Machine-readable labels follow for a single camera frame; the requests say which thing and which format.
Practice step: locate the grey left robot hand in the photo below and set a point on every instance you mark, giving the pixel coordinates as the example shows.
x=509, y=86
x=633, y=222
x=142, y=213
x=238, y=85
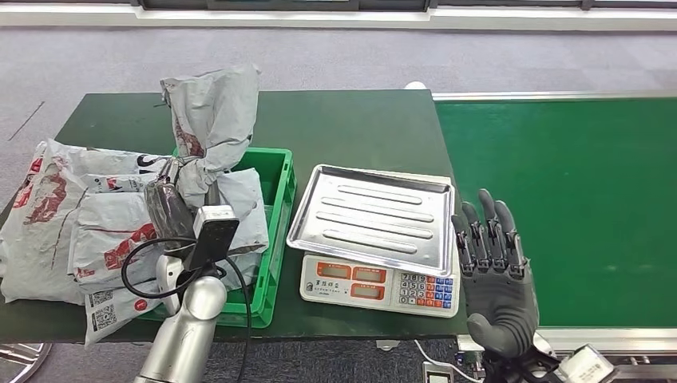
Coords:
x=169, y=217

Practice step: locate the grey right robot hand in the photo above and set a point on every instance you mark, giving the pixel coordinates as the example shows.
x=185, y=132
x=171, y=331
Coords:
x=502, y=296

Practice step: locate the grey parcel bright red print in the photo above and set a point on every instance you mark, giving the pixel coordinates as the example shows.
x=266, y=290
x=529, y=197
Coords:
x=116, y=222

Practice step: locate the grey parcel faded red print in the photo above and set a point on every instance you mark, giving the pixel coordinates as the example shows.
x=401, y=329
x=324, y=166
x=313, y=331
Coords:
x=211, y=116

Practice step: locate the grey parcel black-red print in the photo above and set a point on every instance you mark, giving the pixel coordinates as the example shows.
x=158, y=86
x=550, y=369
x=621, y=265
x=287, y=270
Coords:
x=106, y=312

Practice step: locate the grey parcel black letters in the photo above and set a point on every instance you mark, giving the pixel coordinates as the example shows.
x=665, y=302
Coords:
x=150, y=161

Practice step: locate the green conveyor belt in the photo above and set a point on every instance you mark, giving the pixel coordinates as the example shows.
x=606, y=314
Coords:
x=582, y=185

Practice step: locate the large grey red-print parcel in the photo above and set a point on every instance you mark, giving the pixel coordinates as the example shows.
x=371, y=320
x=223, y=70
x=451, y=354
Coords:
x=32, y=253

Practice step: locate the white floor socket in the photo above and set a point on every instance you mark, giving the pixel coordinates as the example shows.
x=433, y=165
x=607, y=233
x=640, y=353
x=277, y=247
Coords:
x=436, y=375

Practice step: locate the green plastic crate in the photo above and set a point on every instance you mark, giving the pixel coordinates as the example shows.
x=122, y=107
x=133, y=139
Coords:
x=277, y=238

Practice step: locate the white electronic scale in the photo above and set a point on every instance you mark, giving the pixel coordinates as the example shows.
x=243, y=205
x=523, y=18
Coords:
x=338, y=291

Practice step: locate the chrome chair base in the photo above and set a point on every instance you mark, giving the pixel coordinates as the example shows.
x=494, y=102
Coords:
x=21, y=359

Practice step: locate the white round cap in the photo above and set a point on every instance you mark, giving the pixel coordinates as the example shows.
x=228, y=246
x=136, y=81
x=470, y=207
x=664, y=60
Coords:
x=415, y=85

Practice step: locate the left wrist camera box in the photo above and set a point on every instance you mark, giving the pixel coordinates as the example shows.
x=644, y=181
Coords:
x=214, y=238

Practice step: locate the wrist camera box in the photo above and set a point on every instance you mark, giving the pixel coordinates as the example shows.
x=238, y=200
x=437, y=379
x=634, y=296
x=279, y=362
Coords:
x=214, y=238
x=584, y=367

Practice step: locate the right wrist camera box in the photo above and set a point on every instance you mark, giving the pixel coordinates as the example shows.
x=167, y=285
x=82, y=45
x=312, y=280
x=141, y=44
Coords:
x=584, y=367

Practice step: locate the grey table bracket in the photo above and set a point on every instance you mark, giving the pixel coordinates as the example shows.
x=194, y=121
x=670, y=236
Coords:
x=387, y=345

